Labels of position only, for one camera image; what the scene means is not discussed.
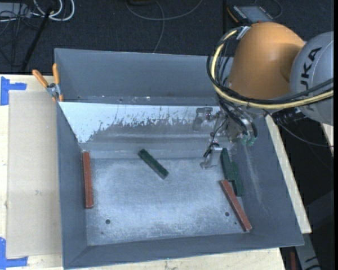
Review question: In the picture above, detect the red-brown flat block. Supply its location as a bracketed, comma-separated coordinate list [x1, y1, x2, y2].
[219, 179, 253, 233]
[82, 150, 95, 210]

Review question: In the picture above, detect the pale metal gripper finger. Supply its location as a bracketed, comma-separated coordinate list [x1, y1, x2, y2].
[200, 146, 224, 169]
[192, 107, 216, 132]

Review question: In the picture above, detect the pale flat board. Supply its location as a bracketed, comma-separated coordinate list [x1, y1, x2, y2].
[5, 90, 63, 260]

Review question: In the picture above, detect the grey metal bin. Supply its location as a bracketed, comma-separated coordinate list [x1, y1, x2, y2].
[54, 48, 305, 269]

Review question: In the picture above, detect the dark green flat block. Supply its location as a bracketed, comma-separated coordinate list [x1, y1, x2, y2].
[220, 147, 246, 197]
[137, 148, 170, 181]

